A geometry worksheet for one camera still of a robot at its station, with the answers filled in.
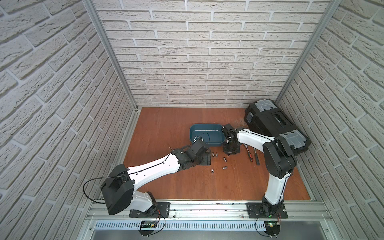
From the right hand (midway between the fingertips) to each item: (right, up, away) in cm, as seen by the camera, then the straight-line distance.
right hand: (229, 152), depth 95 cm
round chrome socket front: (-12, -9, -9) cm, 18 cm away
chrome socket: (-11, -1, -2) cm, 11 cm away
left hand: (-15, +1, -15) cm, 21 cm away
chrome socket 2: (-9, -1, -2) cm, 9 cm away
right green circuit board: (+16, -32, -24) cm, 43 cm away
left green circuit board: (-46, -32, -24) cm, 61 cm away
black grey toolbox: (+22, +23, -2) cm, 31 cm away
